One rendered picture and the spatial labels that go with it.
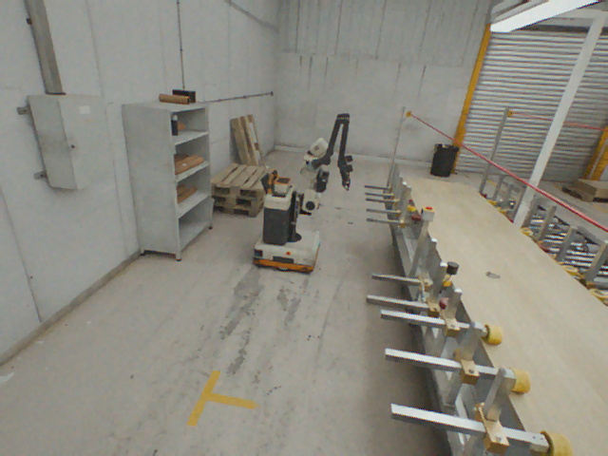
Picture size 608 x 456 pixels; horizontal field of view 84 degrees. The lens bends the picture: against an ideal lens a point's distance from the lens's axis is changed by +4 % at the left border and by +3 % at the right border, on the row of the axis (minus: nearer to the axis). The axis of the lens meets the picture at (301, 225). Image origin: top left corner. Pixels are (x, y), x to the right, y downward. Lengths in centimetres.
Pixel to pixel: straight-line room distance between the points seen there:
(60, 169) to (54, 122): 32
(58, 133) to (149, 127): 91
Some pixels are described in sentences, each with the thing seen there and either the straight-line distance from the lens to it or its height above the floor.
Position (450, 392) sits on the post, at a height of 79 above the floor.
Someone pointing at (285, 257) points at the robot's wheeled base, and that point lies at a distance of 350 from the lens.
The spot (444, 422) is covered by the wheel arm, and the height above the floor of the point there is 96.
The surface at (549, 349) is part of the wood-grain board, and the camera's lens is 195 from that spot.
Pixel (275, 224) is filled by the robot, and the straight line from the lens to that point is 340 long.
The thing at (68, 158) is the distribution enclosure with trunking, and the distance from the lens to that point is 280.
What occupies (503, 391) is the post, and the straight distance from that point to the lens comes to 130.
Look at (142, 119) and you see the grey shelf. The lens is 348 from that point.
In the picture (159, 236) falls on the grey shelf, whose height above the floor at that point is 27.
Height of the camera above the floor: 192
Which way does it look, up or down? 24 degrees down
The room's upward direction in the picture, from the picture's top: 5 degrees clockwise
